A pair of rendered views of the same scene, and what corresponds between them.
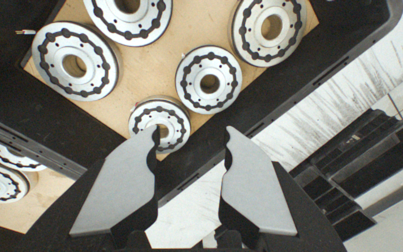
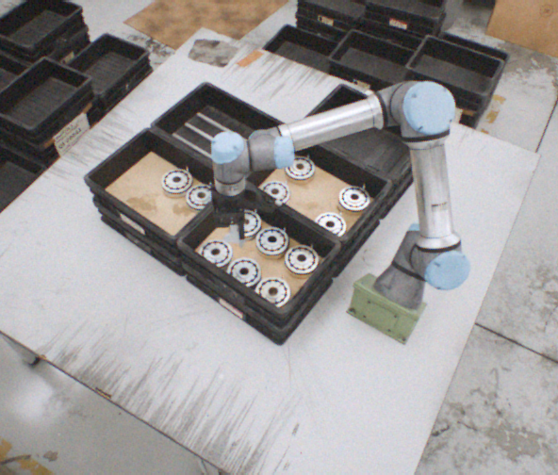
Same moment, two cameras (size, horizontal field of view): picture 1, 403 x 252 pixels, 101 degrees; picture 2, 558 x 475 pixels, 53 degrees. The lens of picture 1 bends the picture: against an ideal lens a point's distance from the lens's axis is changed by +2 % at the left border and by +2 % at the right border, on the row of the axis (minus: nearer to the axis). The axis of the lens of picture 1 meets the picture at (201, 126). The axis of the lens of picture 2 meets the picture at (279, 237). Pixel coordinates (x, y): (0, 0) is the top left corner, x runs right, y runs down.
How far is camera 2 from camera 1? 148 cm
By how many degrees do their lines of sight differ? 52
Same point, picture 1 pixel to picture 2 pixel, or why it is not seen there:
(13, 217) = (136, 178)
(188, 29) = (266, 266)
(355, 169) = not seen: outside the picture
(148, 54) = (252, 251)
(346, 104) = (227, 439)
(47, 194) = (157, 199)
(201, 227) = (38, 330)
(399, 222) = not seen: outside the picture
